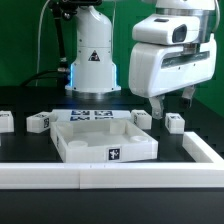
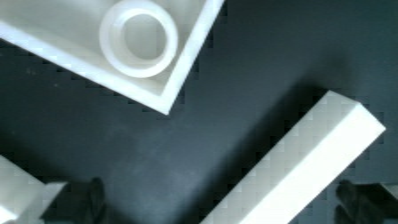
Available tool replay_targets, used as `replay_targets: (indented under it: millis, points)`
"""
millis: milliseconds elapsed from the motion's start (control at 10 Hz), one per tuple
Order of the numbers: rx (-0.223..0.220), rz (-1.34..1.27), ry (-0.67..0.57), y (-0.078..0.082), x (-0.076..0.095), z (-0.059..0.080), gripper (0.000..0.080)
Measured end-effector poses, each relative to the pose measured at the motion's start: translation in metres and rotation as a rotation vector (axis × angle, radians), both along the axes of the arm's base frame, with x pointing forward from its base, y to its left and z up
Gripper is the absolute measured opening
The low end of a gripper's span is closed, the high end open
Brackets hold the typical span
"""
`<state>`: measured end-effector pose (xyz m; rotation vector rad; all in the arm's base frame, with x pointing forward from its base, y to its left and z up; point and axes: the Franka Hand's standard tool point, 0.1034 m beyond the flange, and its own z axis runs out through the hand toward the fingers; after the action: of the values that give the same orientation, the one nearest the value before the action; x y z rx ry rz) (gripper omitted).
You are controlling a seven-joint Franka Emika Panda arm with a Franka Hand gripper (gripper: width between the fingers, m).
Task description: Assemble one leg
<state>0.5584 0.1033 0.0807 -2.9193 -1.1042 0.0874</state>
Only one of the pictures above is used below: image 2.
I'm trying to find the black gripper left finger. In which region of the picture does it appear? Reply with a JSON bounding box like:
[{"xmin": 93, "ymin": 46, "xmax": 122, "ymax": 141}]
[{"xmin": 40, "ymin": 178, "xmax": 108, "ymax": 224}]

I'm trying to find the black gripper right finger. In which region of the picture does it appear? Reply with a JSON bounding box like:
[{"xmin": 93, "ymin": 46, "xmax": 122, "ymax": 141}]
[{"xmin": 333, "ymin": 180, "xmax": 398, "ymax": 224}]

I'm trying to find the white table leg with tag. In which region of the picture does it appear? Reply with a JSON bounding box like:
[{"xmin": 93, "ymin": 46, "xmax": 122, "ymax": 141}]
[{"xmin": 0, "ymin": 155, "xmax": 65, "ymax": 224}]

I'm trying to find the white square tabletop part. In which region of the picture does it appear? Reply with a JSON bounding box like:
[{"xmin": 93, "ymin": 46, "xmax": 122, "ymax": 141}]
[{"xmin": 0, "ymin": 0, "xmax": 225, "ymax": 113}]

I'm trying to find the white U-shaped obstacle fence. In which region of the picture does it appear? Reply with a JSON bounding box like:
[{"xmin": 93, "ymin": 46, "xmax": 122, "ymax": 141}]
[{"xmin": 200, "ymin": 92, "xmax": 385, "ymax": 224}]

